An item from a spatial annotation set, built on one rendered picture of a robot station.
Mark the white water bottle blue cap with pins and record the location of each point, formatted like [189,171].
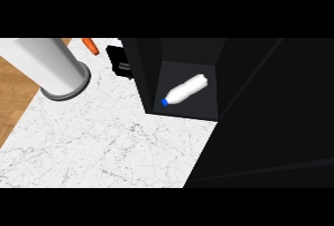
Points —
[188,89]

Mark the black cabinet door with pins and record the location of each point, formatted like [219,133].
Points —
[278,123]

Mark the small black appliance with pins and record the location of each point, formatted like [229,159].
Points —
[115,60]

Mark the pale grey cylinder dark base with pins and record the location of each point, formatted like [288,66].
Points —
[47,64]

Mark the black cabinet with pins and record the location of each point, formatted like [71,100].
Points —
[145,70]

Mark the orange carrot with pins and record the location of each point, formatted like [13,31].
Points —
[90,46]

